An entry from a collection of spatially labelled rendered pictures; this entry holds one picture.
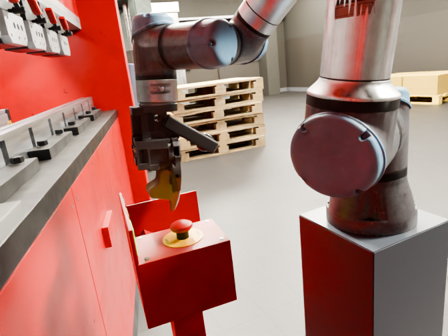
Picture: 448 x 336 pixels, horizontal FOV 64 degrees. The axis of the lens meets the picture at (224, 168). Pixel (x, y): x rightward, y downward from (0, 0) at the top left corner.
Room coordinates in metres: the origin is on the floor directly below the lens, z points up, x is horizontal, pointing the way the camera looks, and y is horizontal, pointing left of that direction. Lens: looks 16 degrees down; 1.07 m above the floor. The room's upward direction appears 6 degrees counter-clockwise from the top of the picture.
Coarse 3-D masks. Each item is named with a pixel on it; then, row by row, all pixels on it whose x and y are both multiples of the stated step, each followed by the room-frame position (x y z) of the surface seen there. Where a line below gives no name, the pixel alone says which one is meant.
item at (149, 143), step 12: (132, 108) 0.65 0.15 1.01; (144, 108) 0.65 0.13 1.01; (156, 108) 0.64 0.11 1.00; (168, 108) 0.65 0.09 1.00; (132, 120) 0.66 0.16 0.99; (144, 120) 0.65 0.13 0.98; (156, 120) 0.68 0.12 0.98; (132, 132) 0.67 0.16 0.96; (144, 132) 0.65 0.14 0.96; (156, 132) 0.66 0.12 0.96; (168, 132) 0.66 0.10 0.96; (132, 144) 0.69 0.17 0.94; (144, 144) 0.63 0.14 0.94; (156, 144) 0.64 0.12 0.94; (168, 144) 0.65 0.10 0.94; (144, 156) 0.63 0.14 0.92; (156, 156) 0.64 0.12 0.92; (168, 156) 0.65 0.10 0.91; (180, 156) 0.65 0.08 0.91; (144, 168) 0.63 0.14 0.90; (156, 168) 0.64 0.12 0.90
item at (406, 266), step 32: (320, 224) 0.58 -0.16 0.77; (320, 256) 0.58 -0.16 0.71; (352, 256) 0.51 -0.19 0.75; (384, 256) 0.48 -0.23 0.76; (416, 256) 0.51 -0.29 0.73; (320, 288) 0.58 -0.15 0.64; (352, 288) 0.51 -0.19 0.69; (384, 288) 0.48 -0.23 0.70; (416, 288) 0.51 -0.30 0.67; (320, 320) 0.59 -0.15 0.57; (352, 320) 0.51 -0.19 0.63; (384, 320) 0.48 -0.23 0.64; (416, 320) 0.51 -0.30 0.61
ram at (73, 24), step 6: (36, 0) 1.34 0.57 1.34; (42, 0) 1.42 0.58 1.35; (60, 0) 1.76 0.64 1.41; (66, 0) 1.91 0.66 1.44; (72, 0) 2.09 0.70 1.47; (48, 6) 1.49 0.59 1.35; (54, 6) 1.60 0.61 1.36; (66, 6) 1.87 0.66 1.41; (72, 6) 2.05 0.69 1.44; (60, 12) 1.70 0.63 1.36; (72, 12) 2.01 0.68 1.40; (66, 18) 1.81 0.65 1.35; (72, 18) 1.97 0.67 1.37; (72, 24) 1.96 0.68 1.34; (78, 24) 2.12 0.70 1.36; (72, 30) 2.18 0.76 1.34
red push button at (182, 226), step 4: (180, 220) 0.59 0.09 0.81; (184, 220) 0.59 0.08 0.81; (188, 220) 0.59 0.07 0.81; (172, 224) 0.58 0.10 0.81; (176, 224) 0.57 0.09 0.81; (180, 224) 0.57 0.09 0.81; (184, 224) 0.57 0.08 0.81; (188, 224) 0.57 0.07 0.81; (192, 224) 0.58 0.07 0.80; (172, 228) 0.57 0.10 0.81; (176, 228) 0.56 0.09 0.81; (180, 228) 0.56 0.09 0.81; (184, 228) 0.56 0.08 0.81; (188, 228) 0.56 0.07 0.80; (176, 232) 0.56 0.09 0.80; (180, 232) 0.56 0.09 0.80; (184, 232) 0.56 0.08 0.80; (188, 232) 0.58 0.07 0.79; (180, 236) 0.57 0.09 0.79; (184, 236) 0.57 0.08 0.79; (188, 236) 0.57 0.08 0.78
